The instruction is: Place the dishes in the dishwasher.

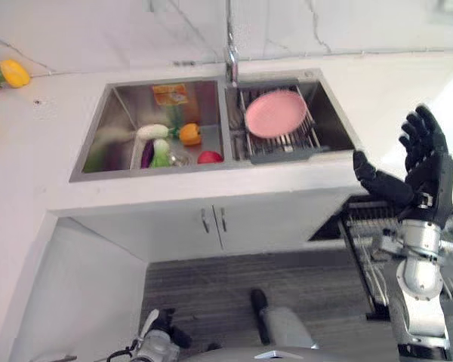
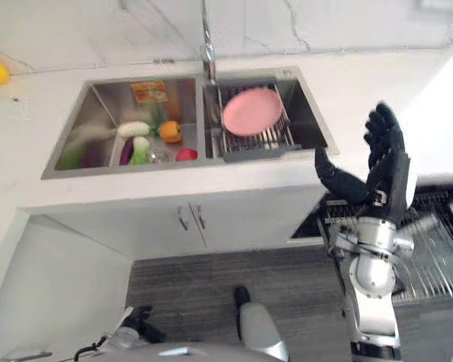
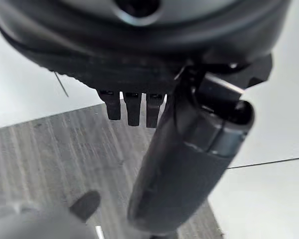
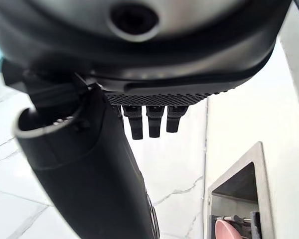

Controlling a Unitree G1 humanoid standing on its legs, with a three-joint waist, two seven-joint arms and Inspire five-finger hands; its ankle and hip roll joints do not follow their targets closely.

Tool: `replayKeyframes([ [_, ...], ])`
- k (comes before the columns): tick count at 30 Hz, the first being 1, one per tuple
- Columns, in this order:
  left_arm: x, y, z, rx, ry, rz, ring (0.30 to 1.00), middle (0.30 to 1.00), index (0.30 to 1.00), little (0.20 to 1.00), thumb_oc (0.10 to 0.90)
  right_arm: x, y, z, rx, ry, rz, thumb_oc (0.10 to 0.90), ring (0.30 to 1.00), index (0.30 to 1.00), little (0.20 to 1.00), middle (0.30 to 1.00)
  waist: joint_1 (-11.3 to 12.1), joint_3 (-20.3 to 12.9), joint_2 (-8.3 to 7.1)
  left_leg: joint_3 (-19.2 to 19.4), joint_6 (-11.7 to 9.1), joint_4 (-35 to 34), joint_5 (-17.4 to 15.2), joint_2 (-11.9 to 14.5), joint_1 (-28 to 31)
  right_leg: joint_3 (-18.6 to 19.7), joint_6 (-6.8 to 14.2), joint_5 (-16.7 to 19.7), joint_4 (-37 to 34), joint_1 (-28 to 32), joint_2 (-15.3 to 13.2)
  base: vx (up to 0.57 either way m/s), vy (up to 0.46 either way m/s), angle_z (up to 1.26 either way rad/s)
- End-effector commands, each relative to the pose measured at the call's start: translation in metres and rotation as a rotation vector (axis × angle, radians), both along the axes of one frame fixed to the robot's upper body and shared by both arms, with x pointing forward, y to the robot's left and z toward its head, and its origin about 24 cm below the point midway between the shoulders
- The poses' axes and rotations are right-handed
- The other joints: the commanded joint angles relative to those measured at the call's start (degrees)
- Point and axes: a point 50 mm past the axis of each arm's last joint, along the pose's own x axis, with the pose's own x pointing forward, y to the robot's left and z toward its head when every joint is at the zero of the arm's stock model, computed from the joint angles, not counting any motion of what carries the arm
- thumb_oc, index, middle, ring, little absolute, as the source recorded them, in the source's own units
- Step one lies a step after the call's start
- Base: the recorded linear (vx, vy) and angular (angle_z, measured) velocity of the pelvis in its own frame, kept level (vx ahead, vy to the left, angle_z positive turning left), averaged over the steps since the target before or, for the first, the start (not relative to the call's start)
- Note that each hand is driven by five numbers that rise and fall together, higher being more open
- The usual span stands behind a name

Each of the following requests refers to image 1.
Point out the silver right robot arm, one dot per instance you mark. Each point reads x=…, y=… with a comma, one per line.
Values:
x=419, y=271

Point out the white cabinet door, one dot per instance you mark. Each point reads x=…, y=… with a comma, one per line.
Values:
x=155, y=230
x=272, y=222

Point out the white radish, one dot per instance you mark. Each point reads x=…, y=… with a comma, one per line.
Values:
x=151, y=131

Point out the green white bok choy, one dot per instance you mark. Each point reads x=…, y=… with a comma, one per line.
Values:
x=160, y=154

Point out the grey robot torso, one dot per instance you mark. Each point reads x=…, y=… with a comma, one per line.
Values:
x=287, y=356

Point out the pink plate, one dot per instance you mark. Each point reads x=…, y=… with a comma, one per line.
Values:
x=275, y=113

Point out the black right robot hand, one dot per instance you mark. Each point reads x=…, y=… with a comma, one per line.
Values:
x=434, y=173

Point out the purple eggplant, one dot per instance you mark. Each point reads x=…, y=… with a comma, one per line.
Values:
x=147, y=154

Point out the stainless steel double sink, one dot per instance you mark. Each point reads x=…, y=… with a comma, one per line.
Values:
x=211, y=166

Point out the orange bell pepper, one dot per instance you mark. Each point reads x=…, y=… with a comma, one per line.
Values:
x=190, y=135

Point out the metal sink dish rack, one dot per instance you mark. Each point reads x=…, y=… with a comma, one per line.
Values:
x=287, y=145

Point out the silver robot leg dark foot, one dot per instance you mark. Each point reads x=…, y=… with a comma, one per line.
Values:
x=283, y=324

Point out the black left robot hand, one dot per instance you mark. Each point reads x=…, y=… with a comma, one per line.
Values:
x=173, y=328

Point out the chrome faucet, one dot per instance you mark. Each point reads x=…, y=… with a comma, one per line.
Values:
x=232, y=56

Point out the yellow bell pepper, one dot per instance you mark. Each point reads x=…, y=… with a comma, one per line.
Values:
x=14, y=73

